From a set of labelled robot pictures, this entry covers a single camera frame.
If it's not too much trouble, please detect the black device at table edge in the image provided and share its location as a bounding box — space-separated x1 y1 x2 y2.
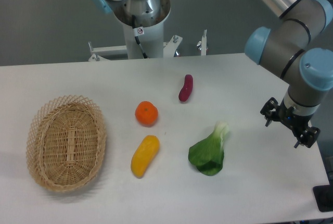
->
313 185 332 213

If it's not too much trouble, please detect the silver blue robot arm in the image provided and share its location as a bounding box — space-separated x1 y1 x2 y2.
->
245 0 332 147

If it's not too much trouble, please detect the white clamp bracket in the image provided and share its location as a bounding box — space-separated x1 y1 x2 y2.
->
197 29 208 56

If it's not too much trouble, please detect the purple sweet potato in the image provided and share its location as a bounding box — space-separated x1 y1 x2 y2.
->
178 74 194 102

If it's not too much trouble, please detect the yellow mango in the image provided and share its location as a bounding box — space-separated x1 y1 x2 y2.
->
131 135 160 178

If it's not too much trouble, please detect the green bok choy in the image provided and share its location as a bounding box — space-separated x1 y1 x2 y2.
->
188 121 229 176

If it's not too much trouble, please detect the woven wicker basket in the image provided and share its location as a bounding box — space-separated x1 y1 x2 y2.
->
26 95 107 192

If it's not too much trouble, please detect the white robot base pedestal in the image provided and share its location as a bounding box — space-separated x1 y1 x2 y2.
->
92 0 182 59

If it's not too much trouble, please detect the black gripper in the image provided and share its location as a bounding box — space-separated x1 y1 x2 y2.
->
260 97 321 148

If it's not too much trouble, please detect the orange mandarin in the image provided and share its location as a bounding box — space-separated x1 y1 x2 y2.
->
135 101 158 126

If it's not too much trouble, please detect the black cable on pedestal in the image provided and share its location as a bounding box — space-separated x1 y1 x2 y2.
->
131 15 148 59

